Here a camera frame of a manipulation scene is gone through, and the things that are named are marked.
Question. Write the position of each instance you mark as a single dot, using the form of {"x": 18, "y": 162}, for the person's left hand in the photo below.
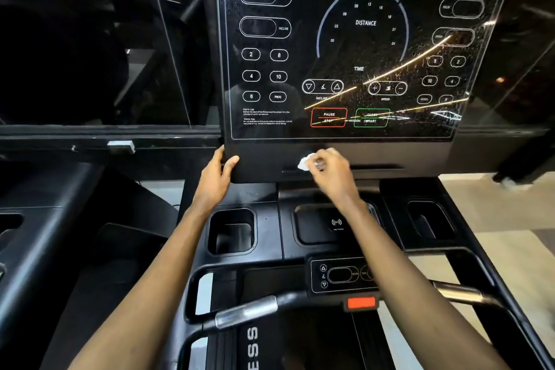
{"x": 212, "y": 181}

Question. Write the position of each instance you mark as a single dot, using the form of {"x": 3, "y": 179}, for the person's right forearm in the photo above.
{"x": 425, "y": 296}

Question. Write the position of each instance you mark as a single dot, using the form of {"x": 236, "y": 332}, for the black treadmill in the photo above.
{"x": 364, "y": 53}
{"x": 61, "y": 235}

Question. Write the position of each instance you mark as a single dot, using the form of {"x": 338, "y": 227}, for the person's left forearm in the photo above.
{"x": 143, "y": 296}

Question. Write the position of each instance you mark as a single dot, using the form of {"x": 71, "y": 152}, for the small white wipe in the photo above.
{"x": 309, "y": 161}

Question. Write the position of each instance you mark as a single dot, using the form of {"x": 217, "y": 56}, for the person's right hand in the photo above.
{"x": 336, "y": 176}

